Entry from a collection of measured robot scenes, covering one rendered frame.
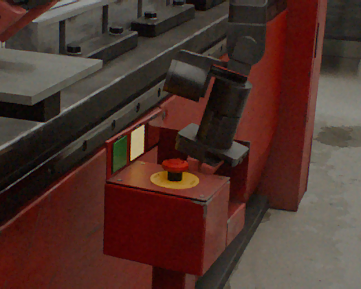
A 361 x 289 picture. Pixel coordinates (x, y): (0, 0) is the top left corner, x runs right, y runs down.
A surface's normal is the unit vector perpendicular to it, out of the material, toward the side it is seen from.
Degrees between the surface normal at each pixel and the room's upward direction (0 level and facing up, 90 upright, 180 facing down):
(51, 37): 90
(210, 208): 90
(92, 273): 90
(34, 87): 0
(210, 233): 90
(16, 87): 0
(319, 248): 0
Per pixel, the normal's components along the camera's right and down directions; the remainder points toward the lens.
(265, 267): 0.05, -0.95
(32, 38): -0.29, 0.29
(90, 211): 0.95, 0.15
